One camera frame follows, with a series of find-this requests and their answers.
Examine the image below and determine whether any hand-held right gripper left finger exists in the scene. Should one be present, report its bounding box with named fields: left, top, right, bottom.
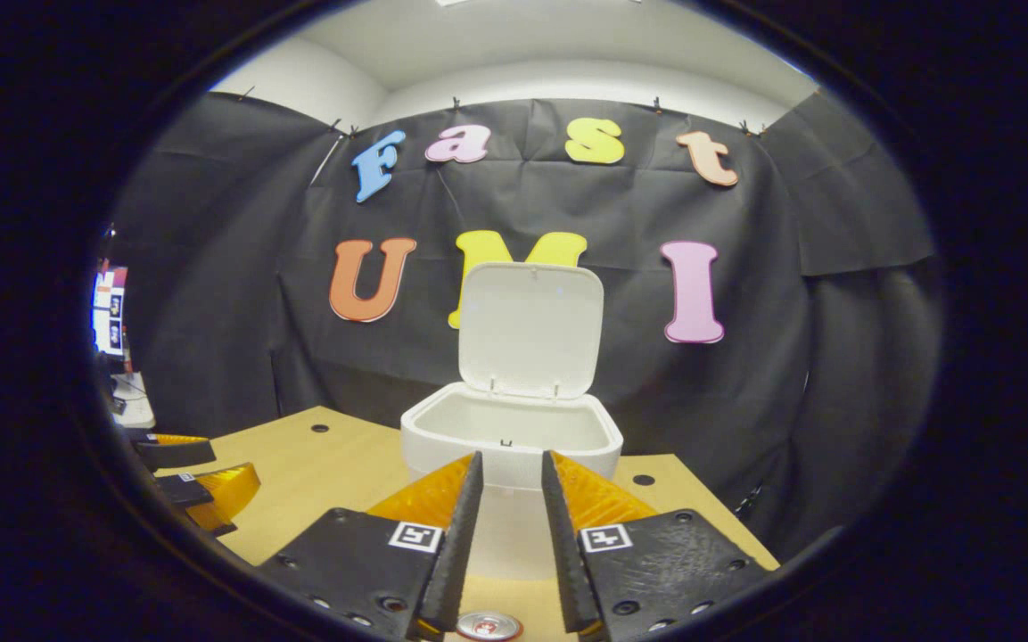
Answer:
left=257, top=450, right=485, bottom=641

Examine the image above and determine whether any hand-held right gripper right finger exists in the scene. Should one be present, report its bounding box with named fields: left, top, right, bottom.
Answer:
left=540, top=450, right=769, bottom=641

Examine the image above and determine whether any red pop can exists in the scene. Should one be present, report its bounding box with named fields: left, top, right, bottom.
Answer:
left=454, top=610, right=525, bottom=642

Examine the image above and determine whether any white desktop garbage bin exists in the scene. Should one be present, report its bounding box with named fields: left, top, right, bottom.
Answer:
left=400, top=261, right=624, bottom=580

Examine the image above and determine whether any wooden desktop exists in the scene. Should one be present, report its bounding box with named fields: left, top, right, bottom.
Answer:
left=155, top=406, right=782, bottom=642

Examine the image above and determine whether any white side table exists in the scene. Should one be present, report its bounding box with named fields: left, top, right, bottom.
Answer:
left=111, top=372, right=158, bottom=430

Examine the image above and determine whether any lit computer monitor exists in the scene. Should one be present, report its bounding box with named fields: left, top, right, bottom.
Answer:
left=91, top=260, right=129, bottom=358

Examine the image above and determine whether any black backdrop cloth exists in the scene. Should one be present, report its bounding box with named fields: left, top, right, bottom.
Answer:
left=108, top=89, right=942, bottom=563

